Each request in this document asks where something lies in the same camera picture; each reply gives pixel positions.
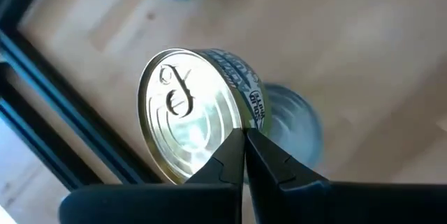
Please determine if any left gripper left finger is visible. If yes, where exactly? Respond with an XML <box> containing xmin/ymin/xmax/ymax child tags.
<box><xmin>58</xmin><ymin>128</ymin><xmax>246</xmax><ymax>224</ymax></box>

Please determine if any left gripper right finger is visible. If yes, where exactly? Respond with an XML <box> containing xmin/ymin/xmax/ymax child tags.
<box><xmin>246</xmin><ymin>128</ymin><xmax>447</xmax><ymax>224</ymax></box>

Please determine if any gold lid tuna can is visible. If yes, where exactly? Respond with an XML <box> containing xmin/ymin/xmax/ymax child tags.
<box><xmin>137</xmin><ymin>47</ymin><xmax>272</xmax><ymax>186</ymax></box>

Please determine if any teal label tuna can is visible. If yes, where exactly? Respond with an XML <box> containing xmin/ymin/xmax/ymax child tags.
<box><xmin>260</xmin><ymin>82</ymin><xmax>325</xmax><ymax>171</ymax></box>

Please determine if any black aluminium table frame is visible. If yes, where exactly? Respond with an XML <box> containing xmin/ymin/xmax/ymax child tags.
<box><xmin>0</xmin><ymin>0</ymin><xmax>165</xmax><ymax>192</ymax></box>

